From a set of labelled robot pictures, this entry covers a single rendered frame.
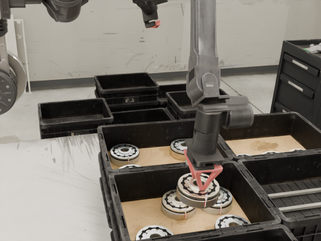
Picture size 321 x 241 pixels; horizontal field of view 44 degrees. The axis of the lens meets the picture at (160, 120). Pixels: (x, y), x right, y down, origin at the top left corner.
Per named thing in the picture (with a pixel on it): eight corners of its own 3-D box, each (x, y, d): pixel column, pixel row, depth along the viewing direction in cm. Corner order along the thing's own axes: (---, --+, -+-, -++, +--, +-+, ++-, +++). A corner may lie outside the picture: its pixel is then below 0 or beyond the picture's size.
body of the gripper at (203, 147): (208, 143, 98) (212, 116, 95) (224, 167, 89) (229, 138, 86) (183, 145, 96) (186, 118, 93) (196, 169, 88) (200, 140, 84)
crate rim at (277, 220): (125, 254, 91) (125, 246, 90) (108, 179, 117) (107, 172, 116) (282, 230, 100) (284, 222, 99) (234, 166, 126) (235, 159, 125)
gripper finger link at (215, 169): (208, 177, 100) (213, 144, 95) (219, 194, 93) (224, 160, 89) (182, 179, 98) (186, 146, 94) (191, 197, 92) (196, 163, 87)
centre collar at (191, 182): (192, 191, 94) (192, 189, 94) (186, 179, 98) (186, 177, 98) (211, 190, 95) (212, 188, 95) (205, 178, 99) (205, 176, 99)
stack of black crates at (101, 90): (102, 151, 277) (101, 91, 257) (95, 131, 303) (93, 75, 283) (157, 144, 289) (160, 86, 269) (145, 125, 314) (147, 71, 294)
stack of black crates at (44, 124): (47, 194, 231) (39, 125, 211) (43, 167, 257) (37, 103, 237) (114, 184, 243) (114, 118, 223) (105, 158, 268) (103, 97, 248)
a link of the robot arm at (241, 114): (187, 85, 94) (200, 72, 86) (231, 83, 98) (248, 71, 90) (195, 135, 92) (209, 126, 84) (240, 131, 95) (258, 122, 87)
